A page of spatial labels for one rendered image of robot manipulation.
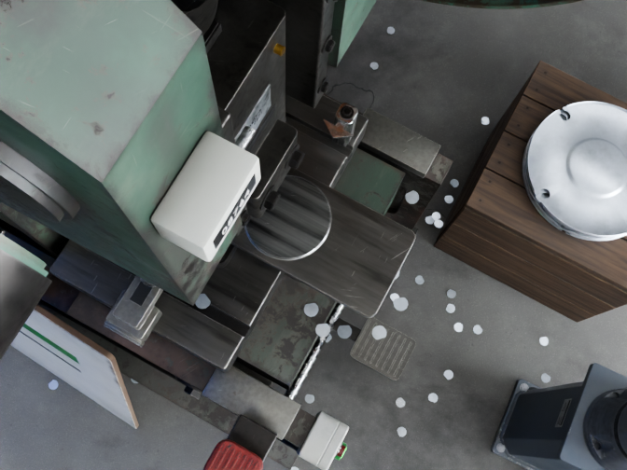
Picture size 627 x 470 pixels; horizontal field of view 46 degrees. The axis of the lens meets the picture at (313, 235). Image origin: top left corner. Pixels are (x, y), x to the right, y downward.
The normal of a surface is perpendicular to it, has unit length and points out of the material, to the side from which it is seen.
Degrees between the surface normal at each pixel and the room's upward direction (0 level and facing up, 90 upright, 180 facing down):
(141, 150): 90
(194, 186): 0
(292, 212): 0
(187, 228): 0
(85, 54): 45
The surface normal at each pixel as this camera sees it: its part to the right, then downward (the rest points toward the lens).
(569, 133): 0.04, -0.25
